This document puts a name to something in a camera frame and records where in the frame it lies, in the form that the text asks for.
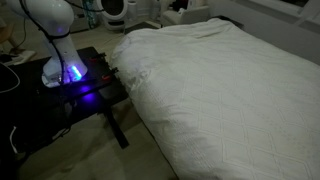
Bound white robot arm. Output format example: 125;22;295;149
6;0;88;88

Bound white cable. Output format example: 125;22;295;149
0;61;22;95

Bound black robot table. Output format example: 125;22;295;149
1;47;128;154

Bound black table clamp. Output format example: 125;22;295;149
89;53;118;81

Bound white duvet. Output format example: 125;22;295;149
110;18;320;180

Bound white armchair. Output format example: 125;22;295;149
160;0;210;26

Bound white round appliance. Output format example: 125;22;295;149
97;0;128;31

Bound dark floor mat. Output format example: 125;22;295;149
124;22;159;35

